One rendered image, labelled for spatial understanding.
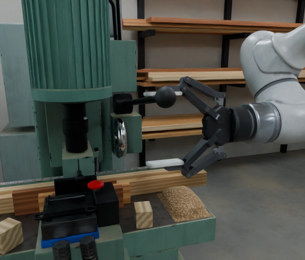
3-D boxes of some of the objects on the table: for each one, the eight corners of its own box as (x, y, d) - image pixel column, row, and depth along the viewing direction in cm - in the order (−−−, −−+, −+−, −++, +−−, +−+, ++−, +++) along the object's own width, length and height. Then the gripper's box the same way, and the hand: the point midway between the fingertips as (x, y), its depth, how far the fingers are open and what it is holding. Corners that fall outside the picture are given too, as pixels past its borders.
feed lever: (111, 113, 88) (155, 126, 43) (110, 94, 87) (154, 87, 43) (126, 112, 90) (184, 124, 45) (125, 93, 89) (183, 86, 44)
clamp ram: (56, 235, 56) (52, 194, 54) (57, 215, 63) (53, 179, 60) (101, 227, 58) (99, 188, 56) (97, 209, 65) (96, 174, 63)
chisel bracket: (64, 194, 63) (61, 159, 61) (64, 171, 76) (62, 141, 74) (97, 190, 65) (95, 156, 63) (92, 167, 78) (90, 139, 76)
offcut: (23, 241, 55) (21, 222, 54) (3, 255, 51) (0, 234, 50) (11, 236, 56) (9, 216, 55) (-10, 249, 53) (-13, 228, 51)
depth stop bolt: (92, 183, 75) (90, 149, 73) (92, 180, 77) (90, 147, 75) (100, 182, 76) (98, 148, 73) (99, 180, 78) (97, 146, 75)
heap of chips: (175, 222, 61) (175, 207, 60) (156, 193, 74) (156, 180, 73) (212, 216, 64) (213, 201, 63) (187, 189, 76) (187, 176, 76)
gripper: (233, 175, 65) (143, 187, 59) (234, 66, 62) (139, 66, 56) (253, 185, 57) (154, 199, 51) (255, 62, 54) (149, 61, 48)
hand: (151, 130), depth 54 cm, fingers open, 13 cm apart
